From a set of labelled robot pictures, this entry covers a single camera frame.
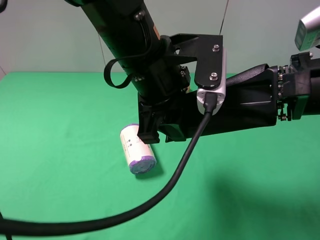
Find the white purple bag roll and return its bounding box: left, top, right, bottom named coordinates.
left=119, top=123, right=157, bottom=175

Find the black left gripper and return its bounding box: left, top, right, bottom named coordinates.
left=137, top=33, right=224, bottom=144

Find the black camera cable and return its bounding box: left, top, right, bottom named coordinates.
left=0, top=92, right=217, bottom=238

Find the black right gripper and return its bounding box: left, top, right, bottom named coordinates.
left=277, top=51, right=320, bottom=121

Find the black glasses case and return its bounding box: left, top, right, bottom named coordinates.
left=174, top=63, right=279, bottom=138

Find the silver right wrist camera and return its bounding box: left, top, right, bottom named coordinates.
left=294, top=6, right=320, bottom=51

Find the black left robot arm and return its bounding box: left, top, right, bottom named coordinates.
left=69, top=0, right=226, bottom=144

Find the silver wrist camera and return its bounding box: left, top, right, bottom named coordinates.
left=196, top=47, right=227, bottom=116
left=294, top=6, right=320, bottom=51

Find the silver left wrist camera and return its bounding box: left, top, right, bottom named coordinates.
left=196, top=47, right=227, bottom=116

